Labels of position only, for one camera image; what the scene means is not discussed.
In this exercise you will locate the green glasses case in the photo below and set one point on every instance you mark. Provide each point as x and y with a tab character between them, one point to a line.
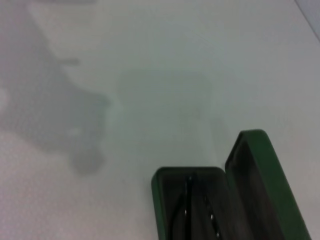
272	175

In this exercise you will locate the black thin-frame glasses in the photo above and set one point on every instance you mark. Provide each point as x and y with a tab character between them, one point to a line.
190	200

